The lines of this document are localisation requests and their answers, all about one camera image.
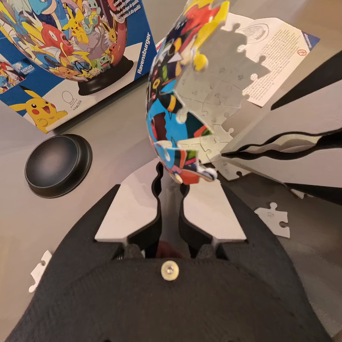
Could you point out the white instruction leaflet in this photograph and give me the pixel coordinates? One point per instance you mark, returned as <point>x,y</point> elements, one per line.
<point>283,53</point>

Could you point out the blue puzzle box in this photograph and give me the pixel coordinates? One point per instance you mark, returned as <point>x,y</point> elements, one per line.
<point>66,40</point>

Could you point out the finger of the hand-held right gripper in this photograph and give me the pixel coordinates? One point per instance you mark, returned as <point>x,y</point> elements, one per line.
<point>294,117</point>
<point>307,168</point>

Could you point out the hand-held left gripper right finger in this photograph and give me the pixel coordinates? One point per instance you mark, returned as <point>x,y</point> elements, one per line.
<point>213,213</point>

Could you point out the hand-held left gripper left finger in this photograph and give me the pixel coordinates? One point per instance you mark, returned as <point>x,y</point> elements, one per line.
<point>125,213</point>

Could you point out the black ball stand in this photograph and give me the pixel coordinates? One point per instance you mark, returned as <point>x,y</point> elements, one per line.
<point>53,165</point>

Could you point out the partly built puzzle ball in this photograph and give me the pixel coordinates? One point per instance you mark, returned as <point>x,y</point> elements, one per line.
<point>165,88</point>

